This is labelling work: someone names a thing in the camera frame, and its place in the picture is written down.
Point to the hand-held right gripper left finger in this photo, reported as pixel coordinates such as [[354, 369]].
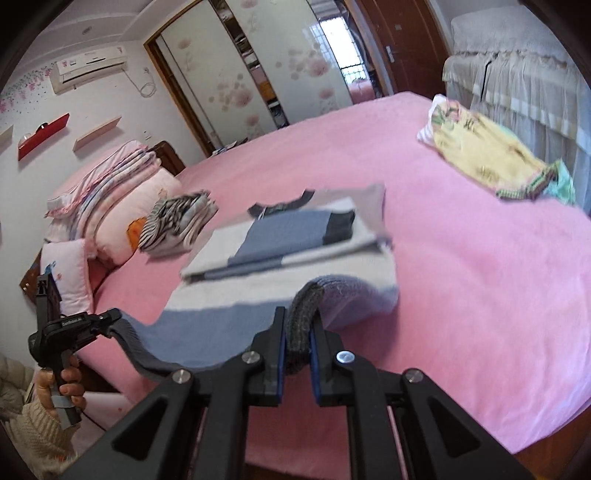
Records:
[[280, 364]]

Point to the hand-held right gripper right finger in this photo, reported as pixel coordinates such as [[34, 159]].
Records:
[[315, 364]]

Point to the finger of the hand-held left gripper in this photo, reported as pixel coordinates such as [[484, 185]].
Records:
[[108, 322]]

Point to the colour-block knit sweater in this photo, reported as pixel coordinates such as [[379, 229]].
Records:
[[300, 230]]

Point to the person's left forearm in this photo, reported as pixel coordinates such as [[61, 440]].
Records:
[[32, 438]]

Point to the light folded clothes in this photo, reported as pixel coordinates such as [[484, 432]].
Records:
[[199, 226]]

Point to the person's left hand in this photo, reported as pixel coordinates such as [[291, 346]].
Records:
[[45, 385]]

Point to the small pink printed pillow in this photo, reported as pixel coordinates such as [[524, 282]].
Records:
[[69, 277]]

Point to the person's beige jacket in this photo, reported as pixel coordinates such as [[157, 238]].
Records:
[[14, 383]]

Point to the striped folded garment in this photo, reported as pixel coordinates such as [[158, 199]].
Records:
[[161, 221]]

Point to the peach folded quilt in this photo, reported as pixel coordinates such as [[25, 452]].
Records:
[[124, 207]]

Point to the pink ruffled folded blanket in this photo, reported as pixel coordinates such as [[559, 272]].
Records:
[[101, 175]]

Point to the pink bed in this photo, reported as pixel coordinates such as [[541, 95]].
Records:
[[461, 277]]

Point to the wooden headboard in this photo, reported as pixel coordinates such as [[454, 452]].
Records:
[[168, 157]]

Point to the white air conditioner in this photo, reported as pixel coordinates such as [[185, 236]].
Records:
[[87, 67]]

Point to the yellow printed garment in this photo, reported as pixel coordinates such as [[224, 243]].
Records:
[[480, 143]]

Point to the floral sliding door wardrobe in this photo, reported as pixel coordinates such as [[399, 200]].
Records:
[[221, 69]]

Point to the mint green garment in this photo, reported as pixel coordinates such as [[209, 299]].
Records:
[[561, 182]]

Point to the brown wooden door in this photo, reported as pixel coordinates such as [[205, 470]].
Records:
[[406, 41]]

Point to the lace-covered furniture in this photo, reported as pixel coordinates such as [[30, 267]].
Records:
[[521, 83]]

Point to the beige wall shelf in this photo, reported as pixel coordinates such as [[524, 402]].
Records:
[[5, 136], [97, 133]]

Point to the red wall shelf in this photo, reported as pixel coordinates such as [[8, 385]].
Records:
[[44, 136]]

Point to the pink flower wall stickers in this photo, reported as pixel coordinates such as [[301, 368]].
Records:
[[23, 90]]

